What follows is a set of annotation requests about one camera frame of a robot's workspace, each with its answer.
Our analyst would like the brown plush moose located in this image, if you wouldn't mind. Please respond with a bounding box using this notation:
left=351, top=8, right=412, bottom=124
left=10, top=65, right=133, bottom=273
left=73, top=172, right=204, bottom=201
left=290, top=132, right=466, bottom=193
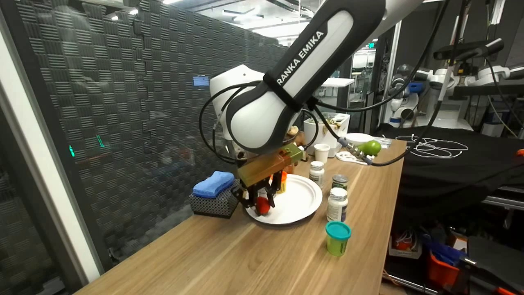
left=287, top=124, right=302, bottom=144

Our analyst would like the blue sponge cloth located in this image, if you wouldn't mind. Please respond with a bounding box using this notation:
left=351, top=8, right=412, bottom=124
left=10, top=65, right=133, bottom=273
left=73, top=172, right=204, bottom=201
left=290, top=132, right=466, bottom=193
left=194, top=170, right=235, bottom=198

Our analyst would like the wrist camera mount block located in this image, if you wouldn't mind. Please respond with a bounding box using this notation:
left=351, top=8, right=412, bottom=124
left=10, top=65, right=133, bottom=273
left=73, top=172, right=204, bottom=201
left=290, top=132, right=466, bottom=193
left=238, top=144, right=304, bottom=187

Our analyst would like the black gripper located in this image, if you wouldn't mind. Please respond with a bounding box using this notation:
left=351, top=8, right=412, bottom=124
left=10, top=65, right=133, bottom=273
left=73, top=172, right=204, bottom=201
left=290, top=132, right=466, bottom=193
left=240, top=170, right=282, bottom=208

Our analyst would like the white bowl on stand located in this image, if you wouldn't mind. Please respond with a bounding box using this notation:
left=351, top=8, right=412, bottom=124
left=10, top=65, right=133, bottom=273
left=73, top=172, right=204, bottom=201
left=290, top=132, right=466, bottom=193
left=345, top=132, right=374, bottom=146

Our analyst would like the green pear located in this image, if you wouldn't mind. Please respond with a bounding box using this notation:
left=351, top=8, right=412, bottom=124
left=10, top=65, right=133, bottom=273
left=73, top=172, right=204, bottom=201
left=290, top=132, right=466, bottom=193
left=359, top=139, right=382, bottom=155

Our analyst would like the orange lid small cup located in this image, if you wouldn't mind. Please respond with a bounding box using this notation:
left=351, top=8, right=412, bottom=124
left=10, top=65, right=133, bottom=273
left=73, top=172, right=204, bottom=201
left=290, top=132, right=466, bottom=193
left=277, top=170, right=287, bottom=193

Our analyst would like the white paper cup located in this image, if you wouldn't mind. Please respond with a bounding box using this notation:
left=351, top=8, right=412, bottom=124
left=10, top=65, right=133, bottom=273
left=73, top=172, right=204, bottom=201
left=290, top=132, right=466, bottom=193
left=315, top=142, right=331, bottom=162

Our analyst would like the white coiled cable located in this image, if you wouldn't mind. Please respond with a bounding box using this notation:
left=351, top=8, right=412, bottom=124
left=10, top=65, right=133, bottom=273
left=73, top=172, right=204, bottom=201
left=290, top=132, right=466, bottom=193
left=395, top=132, right=471, bottom=160

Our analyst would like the white bin with leaves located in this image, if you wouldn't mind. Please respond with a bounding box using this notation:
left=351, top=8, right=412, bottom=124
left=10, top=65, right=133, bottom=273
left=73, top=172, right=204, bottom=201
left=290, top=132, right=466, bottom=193
left=304, top=113, right=351, bottom=157

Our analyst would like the white supplement bottle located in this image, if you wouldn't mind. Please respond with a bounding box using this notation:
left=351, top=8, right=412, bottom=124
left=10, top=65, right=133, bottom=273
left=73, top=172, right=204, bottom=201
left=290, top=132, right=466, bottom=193
left=310, top=160, right=325, bottom=185

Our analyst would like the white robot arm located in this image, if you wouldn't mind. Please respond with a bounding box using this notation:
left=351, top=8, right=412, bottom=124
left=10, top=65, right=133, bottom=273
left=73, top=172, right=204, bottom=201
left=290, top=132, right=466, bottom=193
left=212, top=0, right=425, bottom=206

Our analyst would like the white paper plate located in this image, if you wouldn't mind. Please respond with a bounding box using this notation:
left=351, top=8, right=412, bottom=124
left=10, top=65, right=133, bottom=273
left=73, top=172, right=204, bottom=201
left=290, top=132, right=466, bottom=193
left=246, top=173, right=323, bottom=224

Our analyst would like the grey foam block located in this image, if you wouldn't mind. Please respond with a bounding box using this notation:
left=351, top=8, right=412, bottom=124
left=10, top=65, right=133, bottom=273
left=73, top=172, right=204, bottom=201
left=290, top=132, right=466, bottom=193
left=189, top=188, right=238, bottom=218

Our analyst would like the teal lid green cup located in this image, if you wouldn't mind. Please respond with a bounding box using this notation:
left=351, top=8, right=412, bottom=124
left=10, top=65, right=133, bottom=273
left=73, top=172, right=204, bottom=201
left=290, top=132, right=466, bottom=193
left=325, top=221, right=353, bottom=255

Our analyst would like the blue label white bottle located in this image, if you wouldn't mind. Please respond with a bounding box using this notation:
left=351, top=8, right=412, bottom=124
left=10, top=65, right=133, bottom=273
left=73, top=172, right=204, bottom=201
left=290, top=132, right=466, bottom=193
left=327, top=187, right=349, bottom=221

